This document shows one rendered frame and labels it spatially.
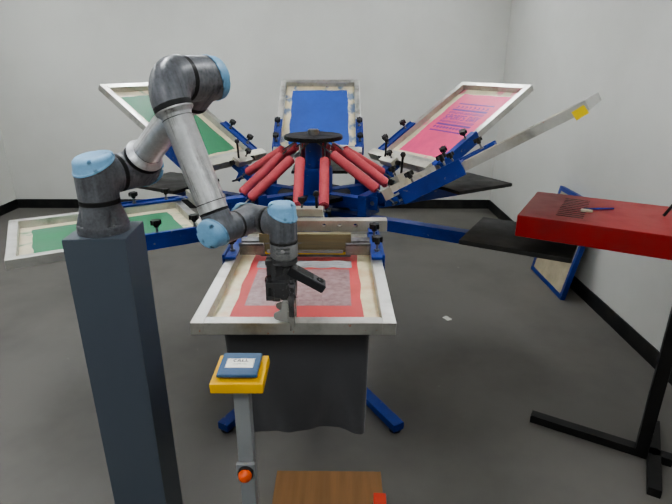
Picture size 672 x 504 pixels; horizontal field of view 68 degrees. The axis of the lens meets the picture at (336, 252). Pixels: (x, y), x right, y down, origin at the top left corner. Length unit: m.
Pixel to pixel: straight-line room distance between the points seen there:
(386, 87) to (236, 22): 1.78
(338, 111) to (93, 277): 2.49
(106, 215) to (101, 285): 0.21
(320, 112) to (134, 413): 2.53
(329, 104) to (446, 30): 2.59
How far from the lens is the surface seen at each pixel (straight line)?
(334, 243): 1.95
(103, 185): 1.60
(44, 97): 6.86
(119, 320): 1.69
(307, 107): 3.79
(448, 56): 6.11
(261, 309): 1.60
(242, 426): 1.41
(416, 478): 2.40
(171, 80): 1.32
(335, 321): 1.44
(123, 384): 1.81
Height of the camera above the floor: 1.68
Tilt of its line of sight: 21 degrees down
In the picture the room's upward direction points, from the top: straight up
